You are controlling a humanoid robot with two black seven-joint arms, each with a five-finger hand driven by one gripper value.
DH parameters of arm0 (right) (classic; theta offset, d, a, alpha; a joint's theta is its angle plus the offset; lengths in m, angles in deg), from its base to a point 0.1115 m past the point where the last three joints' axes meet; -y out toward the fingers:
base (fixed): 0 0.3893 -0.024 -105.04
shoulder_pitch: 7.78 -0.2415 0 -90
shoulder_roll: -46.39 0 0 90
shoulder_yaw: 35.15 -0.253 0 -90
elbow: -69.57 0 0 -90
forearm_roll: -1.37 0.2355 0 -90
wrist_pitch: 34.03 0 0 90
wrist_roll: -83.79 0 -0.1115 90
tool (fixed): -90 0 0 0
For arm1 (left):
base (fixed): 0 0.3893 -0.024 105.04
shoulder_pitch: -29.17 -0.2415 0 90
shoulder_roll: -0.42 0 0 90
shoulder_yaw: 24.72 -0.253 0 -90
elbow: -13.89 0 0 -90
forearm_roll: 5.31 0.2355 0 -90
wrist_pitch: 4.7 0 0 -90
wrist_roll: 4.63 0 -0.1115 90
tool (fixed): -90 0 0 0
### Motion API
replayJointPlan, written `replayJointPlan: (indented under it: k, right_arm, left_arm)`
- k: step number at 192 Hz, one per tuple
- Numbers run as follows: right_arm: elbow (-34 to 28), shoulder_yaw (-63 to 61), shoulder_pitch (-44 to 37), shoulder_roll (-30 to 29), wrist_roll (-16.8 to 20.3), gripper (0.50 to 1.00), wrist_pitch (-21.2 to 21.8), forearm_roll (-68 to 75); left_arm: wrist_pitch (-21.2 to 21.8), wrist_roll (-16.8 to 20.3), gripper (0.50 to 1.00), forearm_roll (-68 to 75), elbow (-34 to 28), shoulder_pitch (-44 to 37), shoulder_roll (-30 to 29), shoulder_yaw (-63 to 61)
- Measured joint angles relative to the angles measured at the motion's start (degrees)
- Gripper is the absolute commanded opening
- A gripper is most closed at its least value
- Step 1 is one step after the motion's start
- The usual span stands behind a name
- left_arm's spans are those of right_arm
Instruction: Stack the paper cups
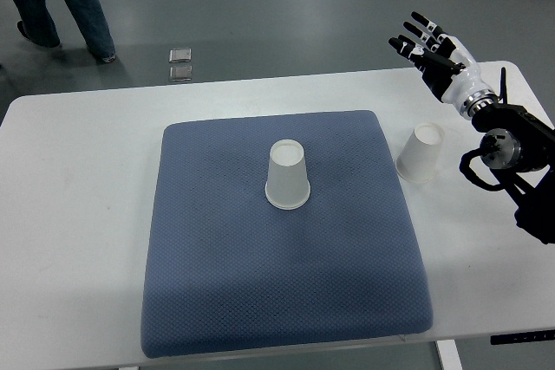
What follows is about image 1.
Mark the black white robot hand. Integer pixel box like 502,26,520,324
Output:
388,11,499,120

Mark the white paper cup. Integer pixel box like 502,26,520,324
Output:
264,140,310,211
395,122,444,184

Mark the upper metal floor plate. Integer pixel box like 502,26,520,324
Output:
168,47,192,63

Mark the black desk control panel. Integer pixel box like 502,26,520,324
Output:
490,329,555,346

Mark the white table leg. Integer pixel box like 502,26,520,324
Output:
435,340,463,370

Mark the blue grey fabric cushion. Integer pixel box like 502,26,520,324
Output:
141,110,433,358

